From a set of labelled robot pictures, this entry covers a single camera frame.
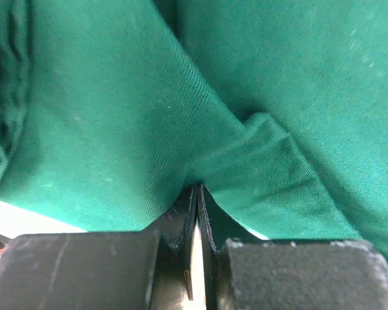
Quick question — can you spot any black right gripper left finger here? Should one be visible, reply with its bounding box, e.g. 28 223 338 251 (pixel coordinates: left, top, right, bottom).
142 185 197 299

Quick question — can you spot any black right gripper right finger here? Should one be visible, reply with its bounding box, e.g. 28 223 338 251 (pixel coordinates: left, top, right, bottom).
197 184 262 309

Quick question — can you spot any dark green surgical cloth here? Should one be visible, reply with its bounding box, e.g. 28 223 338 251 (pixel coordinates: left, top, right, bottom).
0 1 388 261

